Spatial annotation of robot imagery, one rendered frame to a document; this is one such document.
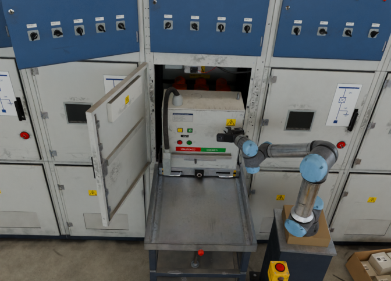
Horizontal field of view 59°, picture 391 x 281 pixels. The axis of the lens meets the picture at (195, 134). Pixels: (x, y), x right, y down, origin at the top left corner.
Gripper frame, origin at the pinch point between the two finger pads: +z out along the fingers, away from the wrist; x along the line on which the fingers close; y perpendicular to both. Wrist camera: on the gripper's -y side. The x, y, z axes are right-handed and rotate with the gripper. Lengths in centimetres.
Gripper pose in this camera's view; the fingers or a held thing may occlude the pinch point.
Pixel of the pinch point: (223, 130)
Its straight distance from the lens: 212.1
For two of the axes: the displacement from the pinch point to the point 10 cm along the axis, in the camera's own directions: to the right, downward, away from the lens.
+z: -2.9, -3.2, 9.0
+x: -0.3, -9.4, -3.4
